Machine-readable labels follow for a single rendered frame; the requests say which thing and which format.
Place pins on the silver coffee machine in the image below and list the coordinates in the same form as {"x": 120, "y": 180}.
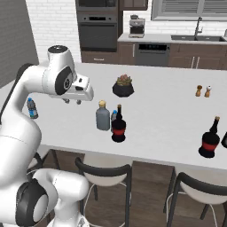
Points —
{"x": 136, "y": 27}

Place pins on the dark sink basin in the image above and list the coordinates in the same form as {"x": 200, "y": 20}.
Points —
{"x": 198, "y": 38}

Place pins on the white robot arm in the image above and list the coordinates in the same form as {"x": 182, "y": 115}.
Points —
{"x": 17, "y": 142}

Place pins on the window with blinds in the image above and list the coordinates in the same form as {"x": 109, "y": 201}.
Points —
{"x": 189, "y": 9}

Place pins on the brown pepper shaker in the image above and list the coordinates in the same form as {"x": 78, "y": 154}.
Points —
{"x": 199, "y": 91}

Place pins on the small blue-cap plastic bottle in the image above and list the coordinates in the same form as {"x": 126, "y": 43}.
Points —
{"x": 113, "y": 116}

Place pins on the small blue-label plastic bottle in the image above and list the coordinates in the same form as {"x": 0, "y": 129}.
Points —
{"x": 32, "y": 109}

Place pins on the brown wall cupboard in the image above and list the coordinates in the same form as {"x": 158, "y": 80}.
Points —
{"x": 134, "y": 4}

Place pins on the brown base cupboards run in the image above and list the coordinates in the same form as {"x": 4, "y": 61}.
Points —
{"x": 201, "y": 57}

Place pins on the grey glass bottle with cork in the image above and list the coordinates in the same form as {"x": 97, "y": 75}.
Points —
{"x": 102, "y": 119}

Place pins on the white-top salt shaker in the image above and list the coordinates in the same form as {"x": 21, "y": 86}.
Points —
{"x": 207, "y": 92}

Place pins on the black wall oven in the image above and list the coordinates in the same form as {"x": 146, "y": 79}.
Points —
{"x": 98, "y": 32}

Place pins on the plant in black pot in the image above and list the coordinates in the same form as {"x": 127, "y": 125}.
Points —
{"x": 123, "y": 87}

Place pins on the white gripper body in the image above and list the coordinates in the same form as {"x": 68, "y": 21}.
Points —
{"x": 82, "y": 94}

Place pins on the black dishwasher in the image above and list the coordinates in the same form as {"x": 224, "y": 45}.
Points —
{"x": 152, "y": 54}

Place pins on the dark metal tap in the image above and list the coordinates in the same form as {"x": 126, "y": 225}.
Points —
{"x": 198, "y": 27}

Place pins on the black white-seat bar stool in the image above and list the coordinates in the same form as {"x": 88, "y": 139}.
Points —
{"x": 103, "y": 177}
{"x": 201, "y": 192}
{"x": 38, "y": 162}

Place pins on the black red-label glass bottle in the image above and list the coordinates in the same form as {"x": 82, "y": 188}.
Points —
{"x": 118, "y": 130}
{"x": 209, "y": 143}

